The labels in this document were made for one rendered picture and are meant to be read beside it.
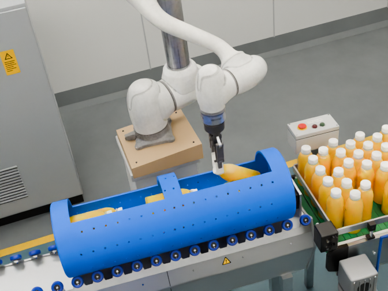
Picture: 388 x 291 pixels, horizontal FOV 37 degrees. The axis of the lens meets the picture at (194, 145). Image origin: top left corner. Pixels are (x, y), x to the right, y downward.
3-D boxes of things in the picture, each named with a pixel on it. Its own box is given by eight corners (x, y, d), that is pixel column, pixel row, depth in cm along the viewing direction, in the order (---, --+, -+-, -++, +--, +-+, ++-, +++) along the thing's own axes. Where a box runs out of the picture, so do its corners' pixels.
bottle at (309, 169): (324, 193, 246) (325, 160, 234) (312, 201, 243) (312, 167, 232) (312, 185, 251) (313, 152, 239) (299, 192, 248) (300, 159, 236)
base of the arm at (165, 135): (125, 129, 271) (122, 120, 268) (171, 119, 271) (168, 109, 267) (126, 153, 256) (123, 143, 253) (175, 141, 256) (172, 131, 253)
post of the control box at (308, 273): (303, 283, 320) (306, 141, 258) (310, 281, 320) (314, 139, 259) (306, 288, 316) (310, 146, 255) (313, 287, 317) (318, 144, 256)
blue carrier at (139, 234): (66, 241, 233) (47, 187, 216) (271, 187, 245) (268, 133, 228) (71, 294, 210) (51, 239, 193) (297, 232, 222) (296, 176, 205)
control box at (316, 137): (287, 141, 259) (287, 123, 253) (328, 131, 262) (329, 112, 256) (295, 155, 252) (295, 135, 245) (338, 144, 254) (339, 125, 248)
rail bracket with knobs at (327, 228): (310, 239, 226) (311, 220, 220) (328, 234, 227) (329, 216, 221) (321, 257, 218) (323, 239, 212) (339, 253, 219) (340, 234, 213)
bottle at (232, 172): (252, 175, 233) (212, 164, 225) (262, 168, 227) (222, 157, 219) (253, 191, 229) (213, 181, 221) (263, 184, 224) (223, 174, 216)
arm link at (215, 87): (210, 118, 197) (239, 103, 202) (206, 79, 187) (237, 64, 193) (191, 105, 204) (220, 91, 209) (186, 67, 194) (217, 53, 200)
